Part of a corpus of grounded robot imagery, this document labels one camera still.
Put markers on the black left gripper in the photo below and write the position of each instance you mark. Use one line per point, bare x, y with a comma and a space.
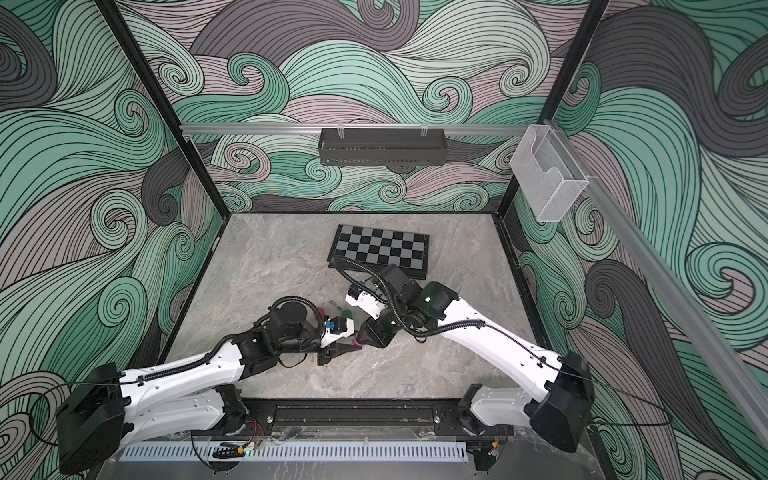
327, 348

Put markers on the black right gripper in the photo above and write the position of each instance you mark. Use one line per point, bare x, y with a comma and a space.
372, 330

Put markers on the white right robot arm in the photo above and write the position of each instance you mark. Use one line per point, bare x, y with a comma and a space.
553, 394

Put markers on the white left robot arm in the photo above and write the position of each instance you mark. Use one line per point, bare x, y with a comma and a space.
113, 409

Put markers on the black white chessboard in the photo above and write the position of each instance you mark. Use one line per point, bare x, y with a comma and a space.
378, 248

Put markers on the white ventilated front strip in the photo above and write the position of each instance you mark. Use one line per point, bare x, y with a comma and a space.
301, 451

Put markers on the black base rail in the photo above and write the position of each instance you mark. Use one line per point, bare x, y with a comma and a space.
360, 416

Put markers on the black wall shelf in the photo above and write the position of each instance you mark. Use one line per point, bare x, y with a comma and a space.
390, 147

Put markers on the clear plastic wall bin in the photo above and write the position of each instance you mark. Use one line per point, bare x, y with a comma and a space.
545, 165

